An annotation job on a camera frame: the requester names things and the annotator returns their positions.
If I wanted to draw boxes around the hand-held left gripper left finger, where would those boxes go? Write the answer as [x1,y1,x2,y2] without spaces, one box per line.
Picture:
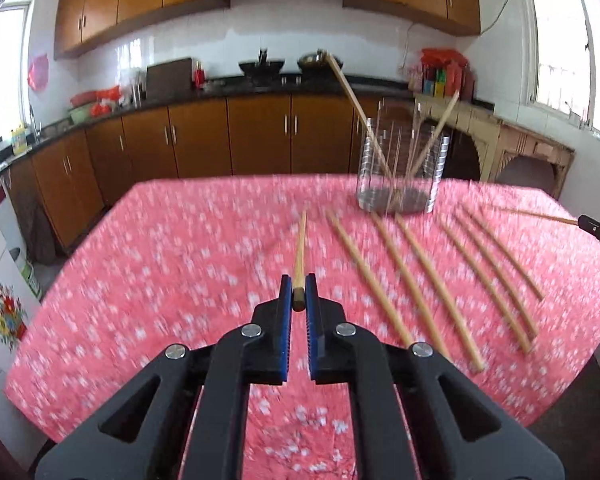
[35,274,293,480]

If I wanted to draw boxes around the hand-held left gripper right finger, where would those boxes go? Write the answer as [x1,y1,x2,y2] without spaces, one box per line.
[304,273,566,480]

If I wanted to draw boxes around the single wooden chopstick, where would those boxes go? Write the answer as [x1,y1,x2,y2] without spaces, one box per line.
[408,90,462,178]
[323,50,395,179]
[487,204,579,227]
[291,210,308,312]

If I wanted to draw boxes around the group of bamboo chopsticks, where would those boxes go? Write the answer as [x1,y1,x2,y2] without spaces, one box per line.
[325,204,545,373]

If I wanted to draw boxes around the metal wire chopstick holder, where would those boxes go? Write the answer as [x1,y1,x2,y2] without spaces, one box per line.
[355,100,453,215]

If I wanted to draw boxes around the pale wooden side table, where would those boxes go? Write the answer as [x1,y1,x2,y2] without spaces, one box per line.
[414,91,576,202]

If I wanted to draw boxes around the pink floral tablecloth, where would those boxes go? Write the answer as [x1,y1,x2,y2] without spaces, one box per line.
[4,175,600,480]

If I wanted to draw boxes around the large sliding window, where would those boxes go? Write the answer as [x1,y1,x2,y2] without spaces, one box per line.
[525,0,600,168]

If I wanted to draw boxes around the red sauce bottle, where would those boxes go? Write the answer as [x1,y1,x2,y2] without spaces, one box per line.
[445,62,464,99]

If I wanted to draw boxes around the orange wooden base cabinets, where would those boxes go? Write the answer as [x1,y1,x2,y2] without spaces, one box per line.
[4,91,417,262]

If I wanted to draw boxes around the yellow green seasoning boxes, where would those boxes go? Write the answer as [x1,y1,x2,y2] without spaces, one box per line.
[422,70,448,97]

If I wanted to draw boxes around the red bag over bottles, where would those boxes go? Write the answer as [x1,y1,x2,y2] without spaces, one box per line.
[421,48,469,69]

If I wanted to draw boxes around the gas stove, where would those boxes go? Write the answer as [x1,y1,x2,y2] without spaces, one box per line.
[205,74,342,92]

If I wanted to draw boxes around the green white plastic bottle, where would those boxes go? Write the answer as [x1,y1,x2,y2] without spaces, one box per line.
[10,247,44,302]

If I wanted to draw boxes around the black wok with lid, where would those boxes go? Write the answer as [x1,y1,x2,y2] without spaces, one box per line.
[238,48,286,86]

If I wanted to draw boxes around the wok with steel lid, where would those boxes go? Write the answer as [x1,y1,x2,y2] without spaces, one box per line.
[297,50,345,74]

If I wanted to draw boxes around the black kitchen countertop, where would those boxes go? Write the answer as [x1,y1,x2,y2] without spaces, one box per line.
[0,75,496,186]

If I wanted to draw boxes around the white floral printed cabinet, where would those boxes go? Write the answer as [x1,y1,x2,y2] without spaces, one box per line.
[0,180,43,362]

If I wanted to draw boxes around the dark wooden cutting board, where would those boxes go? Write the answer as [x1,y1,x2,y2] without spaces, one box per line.
[145,58,194,102]

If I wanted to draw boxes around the red plastic bag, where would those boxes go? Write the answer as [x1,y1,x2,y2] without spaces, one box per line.
[91,87,122,117]

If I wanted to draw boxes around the green plastic basin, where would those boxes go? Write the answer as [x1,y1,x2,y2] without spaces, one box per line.
[69,105,101,124]

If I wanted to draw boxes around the yellow dish soap bottle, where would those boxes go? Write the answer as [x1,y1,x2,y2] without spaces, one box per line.
[11,127,31,156]

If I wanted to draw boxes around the small kitchen window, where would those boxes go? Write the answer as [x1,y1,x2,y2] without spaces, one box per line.
[0,0,35,152]

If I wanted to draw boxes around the white wall cable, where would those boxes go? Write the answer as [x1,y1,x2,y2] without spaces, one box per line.
[399,0,523,78]

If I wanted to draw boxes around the red bag on wall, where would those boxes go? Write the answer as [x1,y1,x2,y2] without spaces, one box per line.
[27,52,51,94]

